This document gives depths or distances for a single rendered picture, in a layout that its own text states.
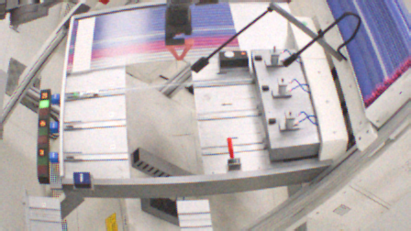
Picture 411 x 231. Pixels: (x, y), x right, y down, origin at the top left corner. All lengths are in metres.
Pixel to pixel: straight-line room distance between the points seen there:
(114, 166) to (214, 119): 0.29
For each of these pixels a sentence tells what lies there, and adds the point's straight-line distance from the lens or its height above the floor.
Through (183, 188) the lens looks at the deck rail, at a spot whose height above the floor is 0.93.
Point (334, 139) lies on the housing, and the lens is 1.85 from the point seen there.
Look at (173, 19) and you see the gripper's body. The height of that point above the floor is 1.13.
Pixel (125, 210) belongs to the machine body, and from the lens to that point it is 2.15.
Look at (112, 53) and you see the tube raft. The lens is 2.15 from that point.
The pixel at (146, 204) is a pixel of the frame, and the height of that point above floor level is 0.65.
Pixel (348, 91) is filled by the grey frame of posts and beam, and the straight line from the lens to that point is 1.90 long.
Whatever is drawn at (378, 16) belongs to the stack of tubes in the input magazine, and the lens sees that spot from 1.90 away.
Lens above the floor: 1.98
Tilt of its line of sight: 30 degrees down
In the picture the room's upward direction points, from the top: 51 degrees clockwise
